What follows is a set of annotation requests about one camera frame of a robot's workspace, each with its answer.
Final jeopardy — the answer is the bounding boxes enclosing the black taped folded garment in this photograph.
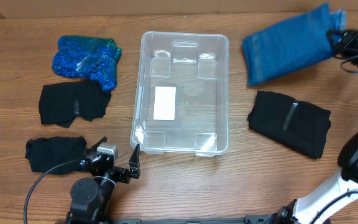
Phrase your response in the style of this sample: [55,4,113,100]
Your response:
[39,80,111,128]

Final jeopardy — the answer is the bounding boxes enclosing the small black folded garment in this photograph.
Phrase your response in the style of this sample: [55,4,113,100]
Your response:
[25,137,87,173]

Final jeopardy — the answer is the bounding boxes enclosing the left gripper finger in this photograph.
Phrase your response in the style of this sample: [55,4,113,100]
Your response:
[129,144,140,179]
[90,136,107,151]

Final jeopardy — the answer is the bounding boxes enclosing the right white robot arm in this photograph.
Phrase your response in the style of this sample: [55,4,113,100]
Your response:
[263,29,358,224]

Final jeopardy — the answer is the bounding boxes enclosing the black ribbed garment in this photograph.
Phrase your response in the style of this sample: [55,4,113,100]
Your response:
[247,91,331,159]

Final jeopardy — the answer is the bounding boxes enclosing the white label in bin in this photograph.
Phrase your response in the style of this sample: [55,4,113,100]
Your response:
[153,86,176,121]

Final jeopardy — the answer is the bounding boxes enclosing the blue denim jeans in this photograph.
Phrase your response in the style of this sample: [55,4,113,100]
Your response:
[242,3,347,86]

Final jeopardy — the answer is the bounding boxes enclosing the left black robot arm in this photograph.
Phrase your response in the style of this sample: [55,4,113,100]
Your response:
[65,137,140,224]

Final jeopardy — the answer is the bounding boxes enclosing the blue green sparkly fabric bundle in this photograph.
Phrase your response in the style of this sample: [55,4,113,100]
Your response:
[52,35,122,91]

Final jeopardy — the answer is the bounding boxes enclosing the clear plastic storage bin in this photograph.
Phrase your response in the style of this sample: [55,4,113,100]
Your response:
[130,31,229,157]

